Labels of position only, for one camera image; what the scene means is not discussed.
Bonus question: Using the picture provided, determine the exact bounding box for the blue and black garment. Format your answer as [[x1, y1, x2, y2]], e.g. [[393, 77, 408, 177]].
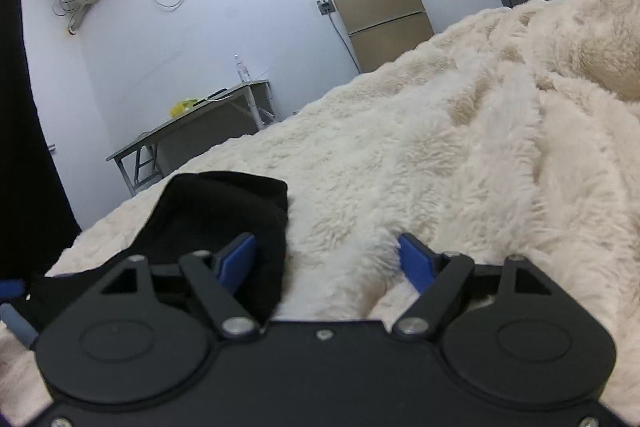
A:
[[1, 171, 288, 347]]

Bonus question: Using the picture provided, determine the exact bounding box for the grey folding table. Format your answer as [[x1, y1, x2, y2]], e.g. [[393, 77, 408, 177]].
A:
[[107, 80, 276, 195]]

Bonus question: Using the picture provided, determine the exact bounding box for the cream fluffy blanket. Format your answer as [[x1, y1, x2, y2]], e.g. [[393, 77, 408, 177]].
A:
[[1, 0, 639, 426]]

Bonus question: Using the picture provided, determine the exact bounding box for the yellow object on table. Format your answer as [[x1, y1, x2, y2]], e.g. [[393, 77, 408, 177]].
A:
[[169, 98, 198, 118]]

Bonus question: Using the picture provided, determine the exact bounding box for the clear plastic bottle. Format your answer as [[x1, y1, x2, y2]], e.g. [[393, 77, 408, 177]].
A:
[[234, 54, 252, 82]]

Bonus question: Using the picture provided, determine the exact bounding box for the gold refrigerator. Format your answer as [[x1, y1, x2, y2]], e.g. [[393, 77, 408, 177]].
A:
[[332, 0, 434, 72]]

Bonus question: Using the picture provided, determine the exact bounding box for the wall socket with plug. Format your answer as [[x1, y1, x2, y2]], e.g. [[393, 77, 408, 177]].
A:
[[317, 0, 335, 15]]

